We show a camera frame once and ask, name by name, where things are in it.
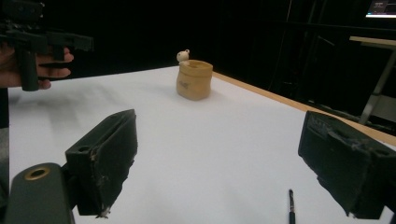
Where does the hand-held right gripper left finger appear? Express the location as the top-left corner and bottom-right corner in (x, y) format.
(64, 108), (138, 218)

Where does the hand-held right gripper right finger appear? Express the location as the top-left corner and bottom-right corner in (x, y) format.
(297, 110), (396, 220)

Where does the black pen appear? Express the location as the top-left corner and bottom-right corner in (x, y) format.
(288, 189), (296, 224)

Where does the light table with metal leg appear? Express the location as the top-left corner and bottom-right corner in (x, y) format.
(348, 35), (396, 126)

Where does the small white bear figure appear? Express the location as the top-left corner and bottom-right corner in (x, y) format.
(176, 49), (191, 66)

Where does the tan bag-shaped holder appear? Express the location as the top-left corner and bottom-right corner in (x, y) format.
(176, 59), (214, 102)

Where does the computer monitor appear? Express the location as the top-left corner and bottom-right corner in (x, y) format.
(365, 0), (396, 19)

